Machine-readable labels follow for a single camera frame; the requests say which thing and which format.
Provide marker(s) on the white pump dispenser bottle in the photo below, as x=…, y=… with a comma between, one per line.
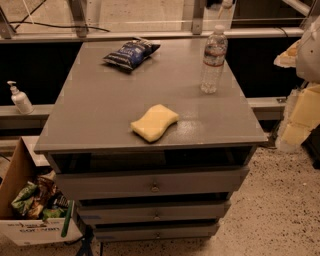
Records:
x=20, y=99

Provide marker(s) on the clear plastic water bottle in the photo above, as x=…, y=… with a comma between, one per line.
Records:
x=213, y=60

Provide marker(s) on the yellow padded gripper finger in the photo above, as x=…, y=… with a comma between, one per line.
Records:
x=287, y=59
x=301, y=117

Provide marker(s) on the yellow sponge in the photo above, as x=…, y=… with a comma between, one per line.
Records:
x=153, y=124

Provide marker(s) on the cardboard box with snacks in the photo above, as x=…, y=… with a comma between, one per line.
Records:
x=33, y=209

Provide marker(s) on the green snack bag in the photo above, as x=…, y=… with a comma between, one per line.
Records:
x=22, y=203

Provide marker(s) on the green marker pen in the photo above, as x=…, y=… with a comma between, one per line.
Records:
x=67, y=219

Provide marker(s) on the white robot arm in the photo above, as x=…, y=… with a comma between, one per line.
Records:
x=308, y=55

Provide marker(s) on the grey drawer cabinet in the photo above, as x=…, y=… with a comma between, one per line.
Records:
x=146, y=154

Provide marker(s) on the blue chip bag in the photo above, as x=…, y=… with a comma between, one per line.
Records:
x=132, y=53

